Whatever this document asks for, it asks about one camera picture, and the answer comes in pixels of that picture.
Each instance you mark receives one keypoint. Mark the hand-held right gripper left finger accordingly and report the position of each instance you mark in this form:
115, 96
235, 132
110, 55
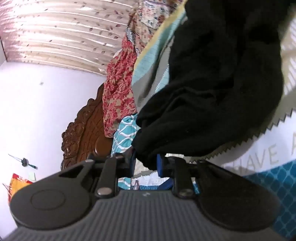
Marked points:
108, 171

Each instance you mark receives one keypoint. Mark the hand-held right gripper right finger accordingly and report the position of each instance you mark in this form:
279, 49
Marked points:
161, 167

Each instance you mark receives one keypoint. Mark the black pants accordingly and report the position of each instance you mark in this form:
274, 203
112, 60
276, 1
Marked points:
208, 81

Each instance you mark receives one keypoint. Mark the teal white patterned pillow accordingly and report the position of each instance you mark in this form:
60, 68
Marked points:
124, 135

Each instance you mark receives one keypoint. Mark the carved wooden headboard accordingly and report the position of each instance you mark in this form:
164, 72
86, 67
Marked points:
85, 129

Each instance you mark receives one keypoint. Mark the red floral cloth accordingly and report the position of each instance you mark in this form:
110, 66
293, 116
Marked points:
118, 92

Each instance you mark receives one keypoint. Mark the red yellow cloth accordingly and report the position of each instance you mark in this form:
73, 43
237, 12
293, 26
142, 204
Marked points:
17, 183

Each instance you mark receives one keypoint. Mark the striped bedsheet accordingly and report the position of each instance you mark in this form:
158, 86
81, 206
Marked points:
266, 148

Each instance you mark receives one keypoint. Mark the leaf-print curtain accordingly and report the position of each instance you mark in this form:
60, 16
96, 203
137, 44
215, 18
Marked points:
57, 30

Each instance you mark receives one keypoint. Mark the multicolour floral cloth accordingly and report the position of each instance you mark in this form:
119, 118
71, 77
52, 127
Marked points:
150, 16

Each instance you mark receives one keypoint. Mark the dark wall hook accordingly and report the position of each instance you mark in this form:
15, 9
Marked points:
24, 161

